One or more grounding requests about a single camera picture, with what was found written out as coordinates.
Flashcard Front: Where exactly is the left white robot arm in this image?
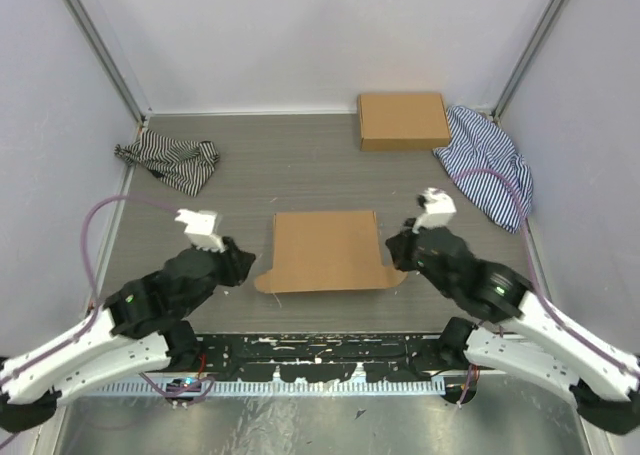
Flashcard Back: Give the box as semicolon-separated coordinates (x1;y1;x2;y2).
1;237;256;434

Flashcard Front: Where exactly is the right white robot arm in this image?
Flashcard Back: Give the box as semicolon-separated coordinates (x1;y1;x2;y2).
385;227;639;435

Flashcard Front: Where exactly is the folded brown cardboard box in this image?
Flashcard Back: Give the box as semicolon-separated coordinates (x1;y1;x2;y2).
357;92;451;151

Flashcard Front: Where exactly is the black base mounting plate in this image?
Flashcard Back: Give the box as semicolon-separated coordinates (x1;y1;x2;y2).
176;333;468;383

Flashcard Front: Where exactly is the blue white striped cloth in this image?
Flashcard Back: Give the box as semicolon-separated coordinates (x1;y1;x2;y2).
433;106;533;233

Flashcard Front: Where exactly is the black white striped cloth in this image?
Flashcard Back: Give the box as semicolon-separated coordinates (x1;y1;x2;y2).
114;128;220;197

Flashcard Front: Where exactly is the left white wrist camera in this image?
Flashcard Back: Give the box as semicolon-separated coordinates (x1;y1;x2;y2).
175;209;225;253

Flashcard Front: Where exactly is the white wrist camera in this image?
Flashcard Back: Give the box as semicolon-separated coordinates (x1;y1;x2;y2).
412;187;457;233
175;209;225;253

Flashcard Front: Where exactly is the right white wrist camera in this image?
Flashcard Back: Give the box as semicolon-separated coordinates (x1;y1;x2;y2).
412;187;457;233

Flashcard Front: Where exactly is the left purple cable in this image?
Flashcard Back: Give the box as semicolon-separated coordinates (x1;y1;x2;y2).
0;194;184;381

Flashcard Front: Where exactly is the grey slotted cable duct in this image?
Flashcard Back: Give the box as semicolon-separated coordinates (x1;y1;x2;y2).
90;376;446;397

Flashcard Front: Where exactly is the left aluminium frame post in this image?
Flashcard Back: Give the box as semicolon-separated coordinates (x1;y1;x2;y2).
63;0;148;125

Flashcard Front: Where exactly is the aluminium frame post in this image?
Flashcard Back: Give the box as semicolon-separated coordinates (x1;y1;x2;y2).
63;0;148;125
490;0;570;122

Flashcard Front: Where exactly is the right aluminium frame post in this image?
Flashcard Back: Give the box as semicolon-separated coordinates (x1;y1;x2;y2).
490;0;570;122

